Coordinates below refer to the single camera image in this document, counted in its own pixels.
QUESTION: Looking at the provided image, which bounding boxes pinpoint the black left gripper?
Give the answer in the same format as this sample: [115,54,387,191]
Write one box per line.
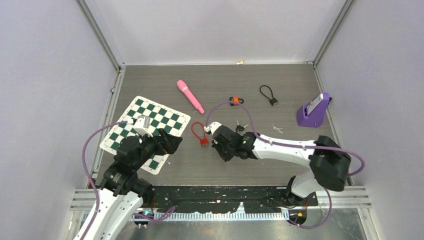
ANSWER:
[133,127,183,169]

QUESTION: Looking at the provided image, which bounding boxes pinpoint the red cable padlock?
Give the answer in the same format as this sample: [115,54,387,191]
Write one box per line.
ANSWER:
[191,121,209,147]

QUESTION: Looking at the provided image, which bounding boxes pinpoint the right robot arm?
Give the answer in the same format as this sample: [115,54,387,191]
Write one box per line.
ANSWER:
[204,122,351,207]

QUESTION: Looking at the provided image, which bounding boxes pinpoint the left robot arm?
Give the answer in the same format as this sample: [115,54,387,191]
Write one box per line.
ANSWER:
[75,128,183,240]

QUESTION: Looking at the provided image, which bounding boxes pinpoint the black headed keys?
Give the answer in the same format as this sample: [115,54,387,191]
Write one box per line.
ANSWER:
[235,120,250,133]

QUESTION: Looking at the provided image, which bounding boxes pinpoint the green white chessboard mat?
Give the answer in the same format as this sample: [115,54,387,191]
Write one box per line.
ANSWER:
[99,96,191,155]

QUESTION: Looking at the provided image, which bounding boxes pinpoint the orange black padlock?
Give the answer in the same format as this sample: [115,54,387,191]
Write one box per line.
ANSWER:
[229,96,245,106]

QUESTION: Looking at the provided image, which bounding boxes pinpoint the small silver keys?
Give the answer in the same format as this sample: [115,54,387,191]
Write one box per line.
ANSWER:
[272,124,283,134]

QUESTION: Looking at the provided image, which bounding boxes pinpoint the pink toy microphone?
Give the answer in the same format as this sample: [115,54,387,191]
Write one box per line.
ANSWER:
[176,79,205,114]

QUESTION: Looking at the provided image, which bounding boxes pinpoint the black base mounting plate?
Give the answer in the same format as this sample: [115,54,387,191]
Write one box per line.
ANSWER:
[150,185,319,215]

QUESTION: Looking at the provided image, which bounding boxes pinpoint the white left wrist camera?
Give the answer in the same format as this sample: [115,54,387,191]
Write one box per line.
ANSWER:
[133,115,154,138]

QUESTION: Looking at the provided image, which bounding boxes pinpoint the black cable padlock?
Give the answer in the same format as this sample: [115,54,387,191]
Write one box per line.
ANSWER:
[259,84,279,106]

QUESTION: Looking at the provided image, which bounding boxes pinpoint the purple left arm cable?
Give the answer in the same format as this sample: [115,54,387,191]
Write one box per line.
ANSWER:
[80,120,176,240]

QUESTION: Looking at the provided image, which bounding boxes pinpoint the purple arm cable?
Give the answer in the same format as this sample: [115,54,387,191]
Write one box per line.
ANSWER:
[205,101,366,230]
[80,120,176,240]

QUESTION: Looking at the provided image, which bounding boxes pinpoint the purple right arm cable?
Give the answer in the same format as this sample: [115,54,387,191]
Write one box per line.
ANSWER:
[205,101,366,230]

